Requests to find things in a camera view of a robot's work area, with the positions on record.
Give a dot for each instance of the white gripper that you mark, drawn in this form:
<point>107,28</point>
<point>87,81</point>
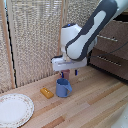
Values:
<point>66,64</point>

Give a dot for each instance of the blue mug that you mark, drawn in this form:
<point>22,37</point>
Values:
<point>62,88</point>

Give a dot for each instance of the pink cup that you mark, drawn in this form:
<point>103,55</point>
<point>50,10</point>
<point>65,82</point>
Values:
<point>66,75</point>

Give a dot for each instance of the dark brown drawer cabinet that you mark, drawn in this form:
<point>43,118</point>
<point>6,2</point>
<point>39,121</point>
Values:
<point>91,64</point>

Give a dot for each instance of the yellow rectangular block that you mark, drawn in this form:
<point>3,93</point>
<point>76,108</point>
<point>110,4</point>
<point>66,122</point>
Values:
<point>47,92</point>

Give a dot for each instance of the white patterned plate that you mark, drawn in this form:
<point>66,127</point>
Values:
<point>15,110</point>

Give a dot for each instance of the white rounded object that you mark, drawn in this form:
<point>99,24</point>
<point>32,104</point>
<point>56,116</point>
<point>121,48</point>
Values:
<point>121,118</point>

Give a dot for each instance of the wooden screen post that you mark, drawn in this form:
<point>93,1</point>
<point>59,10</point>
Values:
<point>7,50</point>
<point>60,20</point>

